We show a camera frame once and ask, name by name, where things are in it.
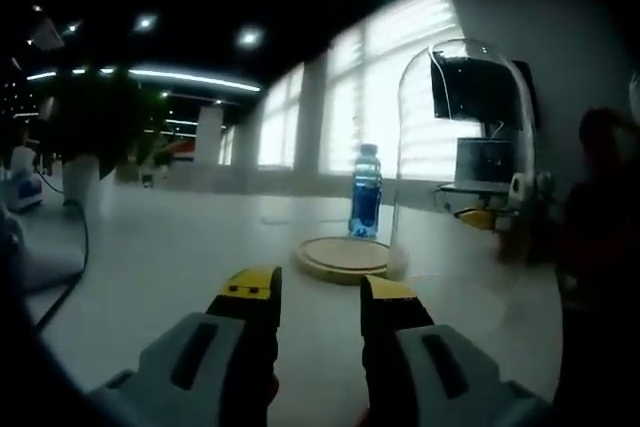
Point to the blue Mizone drink bottle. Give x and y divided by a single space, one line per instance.
366 197

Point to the white window blinds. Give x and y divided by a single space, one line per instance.
325 112

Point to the black monitor screen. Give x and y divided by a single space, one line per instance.
480 87

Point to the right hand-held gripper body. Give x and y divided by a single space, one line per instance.
518 189

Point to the clear glass dome cover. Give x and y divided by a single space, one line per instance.
415 147

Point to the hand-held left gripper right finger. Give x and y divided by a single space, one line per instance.
430 377

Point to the green potted plant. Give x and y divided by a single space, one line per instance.
85 122

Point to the round wooden base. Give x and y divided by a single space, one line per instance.
342 257

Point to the white and blue table device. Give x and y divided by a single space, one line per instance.
22 187

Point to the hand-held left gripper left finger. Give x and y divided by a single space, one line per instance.
200 372

